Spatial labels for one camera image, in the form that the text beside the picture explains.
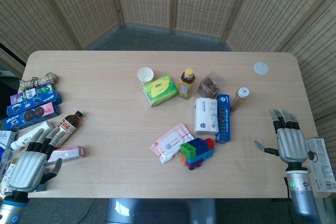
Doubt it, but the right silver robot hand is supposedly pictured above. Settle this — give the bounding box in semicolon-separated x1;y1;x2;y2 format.
254;108;309;173

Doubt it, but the blue pink cookie box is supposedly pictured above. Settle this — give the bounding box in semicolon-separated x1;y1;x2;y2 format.
3;101;60;132

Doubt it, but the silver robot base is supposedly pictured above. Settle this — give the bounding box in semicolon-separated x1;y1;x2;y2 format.
104;198;218;224

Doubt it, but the clear box of brown blocks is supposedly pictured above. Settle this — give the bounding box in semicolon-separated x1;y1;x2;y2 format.
197;70;228;99

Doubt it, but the white paper cup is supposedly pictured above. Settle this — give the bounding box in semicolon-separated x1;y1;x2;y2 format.
136;67;154;86

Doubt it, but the black cap tea bottle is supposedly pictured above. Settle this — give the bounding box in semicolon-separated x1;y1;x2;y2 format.
54;111;85;148

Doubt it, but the yellow cap juice bottle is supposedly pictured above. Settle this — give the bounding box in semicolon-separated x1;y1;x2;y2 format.
178;68;196;101

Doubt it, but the blue power strip box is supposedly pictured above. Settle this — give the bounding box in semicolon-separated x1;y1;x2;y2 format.
216;93;233;144

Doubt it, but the white round table grommet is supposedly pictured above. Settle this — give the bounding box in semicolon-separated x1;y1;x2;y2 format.
253;61;270;75

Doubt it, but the purple green snack box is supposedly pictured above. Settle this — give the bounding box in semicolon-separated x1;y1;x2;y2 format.
9;83;56;105

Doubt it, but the white blue milk carton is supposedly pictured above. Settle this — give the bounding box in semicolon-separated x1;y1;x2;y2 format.
0;130;19;156

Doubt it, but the pink wet wipes pack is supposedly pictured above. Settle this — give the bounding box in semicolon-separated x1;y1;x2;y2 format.
149;123;195;165

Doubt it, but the white cap brown bottle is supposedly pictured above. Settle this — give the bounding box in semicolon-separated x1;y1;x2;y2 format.
230;86;250;112

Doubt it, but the bamboo folding screen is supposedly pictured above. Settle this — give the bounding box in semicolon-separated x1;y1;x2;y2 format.
0;0;336;172

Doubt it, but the colourful building block toy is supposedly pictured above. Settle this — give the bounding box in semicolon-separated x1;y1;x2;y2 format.
180;137;216;171

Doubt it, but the white patterned box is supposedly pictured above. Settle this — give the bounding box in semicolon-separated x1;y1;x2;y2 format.
0;161;19;200

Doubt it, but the white tissue pack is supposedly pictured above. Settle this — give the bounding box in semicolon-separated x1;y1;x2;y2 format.
194;97;219;134

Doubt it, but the coiled hemp rope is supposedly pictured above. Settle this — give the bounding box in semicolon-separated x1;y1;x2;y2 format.
19;72;59;90

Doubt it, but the pink white small box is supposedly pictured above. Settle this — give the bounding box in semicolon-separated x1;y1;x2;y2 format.
47;145;86;163

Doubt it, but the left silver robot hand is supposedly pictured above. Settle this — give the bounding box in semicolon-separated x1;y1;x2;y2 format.
8;126;65;199

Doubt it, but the white toothpaste box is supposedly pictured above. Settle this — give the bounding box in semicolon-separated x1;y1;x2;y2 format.
305;137;336;198

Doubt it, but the green tissue pack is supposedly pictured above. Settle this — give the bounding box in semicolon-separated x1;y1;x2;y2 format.
142;74;179;108

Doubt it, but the white lotion bottle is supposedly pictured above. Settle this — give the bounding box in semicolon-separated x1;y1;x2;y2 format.
10;120;55;151

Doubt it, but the clear plastic cup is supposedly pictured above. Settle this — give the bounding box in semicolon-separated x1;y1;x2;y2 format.
0;149;16;168

